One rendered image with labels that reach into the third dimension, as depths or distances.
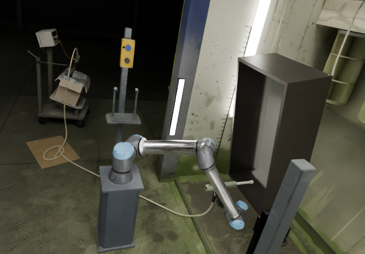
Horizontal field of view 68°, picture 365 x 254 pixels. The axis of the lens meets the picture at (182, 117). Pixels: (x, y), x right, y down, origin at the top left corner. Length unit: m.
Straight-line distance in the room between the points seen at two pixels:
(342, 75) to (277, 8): 0.93
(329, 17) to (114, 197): 2.64
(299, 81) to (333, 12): 1.51
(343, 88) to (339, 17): 0.70
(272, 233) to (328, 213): 2.23
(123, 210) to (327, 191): 2.04
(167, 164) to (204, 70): 1.13
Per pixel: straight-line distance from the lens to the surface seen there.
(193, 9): 2.54
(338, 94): 3.20
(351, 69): 3.16
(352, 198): 3.10
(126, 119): 2.71
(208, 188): 2.40
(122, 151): 2.01
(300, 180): 0.80
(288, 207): 0.85
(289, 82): 1.77
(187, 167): 3.20
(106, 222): 2.30
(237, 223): 2.12
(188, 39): 2.56
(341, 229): 3.06
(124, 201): 2.18
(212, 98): 2.86
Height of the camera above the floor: 1.99
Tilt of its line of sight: 24 degrees down
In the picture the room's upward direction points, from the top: 11 degrees clockwise
